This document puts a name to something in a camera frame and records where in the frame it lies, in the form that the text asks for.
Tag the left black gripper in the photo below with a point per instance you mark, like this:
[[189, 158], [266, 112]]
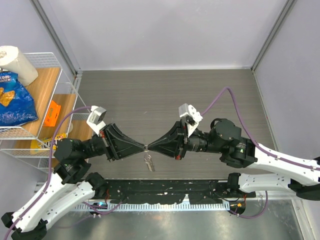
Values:
[[119, 144]]

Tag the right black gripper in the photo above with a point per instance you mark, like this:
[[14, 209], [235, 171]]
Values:
[[173, 143]]

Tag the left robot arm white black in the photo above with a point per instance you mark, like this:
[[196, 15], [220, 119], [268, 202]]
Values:
[[69, 184]]

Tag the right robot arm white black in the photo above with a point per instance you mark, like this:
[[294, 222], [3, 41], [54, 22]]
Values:
[[284, 172]]

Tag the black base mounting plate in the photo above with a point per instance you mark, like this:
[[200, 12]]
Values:
[[169, 192]]

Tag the yellow m&m's bag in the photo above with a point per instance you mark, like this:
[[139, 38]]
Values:
[[45, 144]]

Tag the orange candy packet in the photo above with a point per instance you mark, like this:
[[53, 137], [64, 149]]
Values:
[[52, 114]]

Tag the blue chips bag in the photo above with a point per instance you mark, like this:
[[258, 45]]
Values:
[[17, 106]]

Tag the paper towel roll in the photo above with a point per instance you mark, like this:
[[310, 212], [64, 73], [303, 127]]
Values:
[[13, 60]]

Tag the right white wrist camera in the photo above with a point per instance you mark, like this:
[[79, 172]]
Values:
[[190, 117]]

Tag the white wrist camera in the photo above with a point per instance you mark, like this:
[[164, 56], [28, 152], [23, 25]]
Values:
[[95, 119], [190, 117]]

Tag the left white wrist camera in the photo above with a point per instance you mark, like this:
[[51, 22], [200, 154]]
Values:
[[95, 119]]

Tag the white slotted cable duct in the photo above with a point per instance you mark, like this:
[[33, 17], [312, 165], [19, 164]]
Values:
[[145, 207]]

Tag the white wire shelf rack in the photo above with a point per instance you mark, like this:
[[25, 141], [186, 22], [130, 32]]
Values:
[[55, 95]]

